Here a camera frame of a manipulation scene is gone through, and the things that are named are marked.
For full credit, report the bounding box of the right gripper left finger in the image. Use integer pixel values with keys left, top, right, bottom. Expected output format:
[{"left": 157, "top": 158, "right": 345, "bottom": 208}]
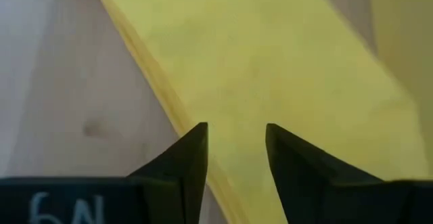
[{"left": 127, "top": 122, "right": 209, "bottom": 224}]

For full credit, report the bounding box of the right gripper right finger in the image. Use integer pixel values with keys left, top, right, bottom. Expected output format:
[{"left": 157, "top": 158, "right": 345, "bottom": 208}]
[{"left": 265, "top": 122, "right": 385, "bottom": 224}]

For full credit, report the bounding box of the yellow microfiber towel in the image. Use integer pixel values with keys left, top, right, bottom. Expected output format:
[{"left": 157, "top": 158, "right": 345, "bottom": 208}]
[{"left": 88, "top": 0, "right": 430, "bottom": 224}]

